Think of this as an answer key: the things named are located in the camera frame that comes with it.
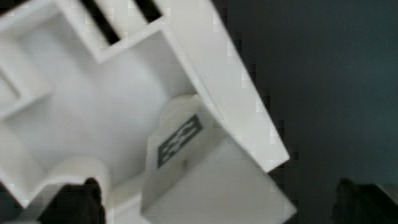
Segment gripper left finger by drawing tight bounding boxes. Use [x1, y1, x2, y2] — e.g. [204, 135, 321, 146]
[14, 178, 106, 224]

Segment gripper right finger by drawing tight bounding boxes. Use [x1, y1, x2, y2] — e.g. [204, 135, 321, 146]
[336, 179, 398, 224]

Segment white chair leg with tag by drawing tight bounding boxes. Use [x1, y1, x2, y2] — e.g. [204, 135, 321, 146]
[140, 95, 297, 224]

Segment white chair seat part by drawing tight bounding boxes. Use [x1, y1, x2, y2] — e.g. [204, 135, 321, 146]
[0, 0, 288, 224]

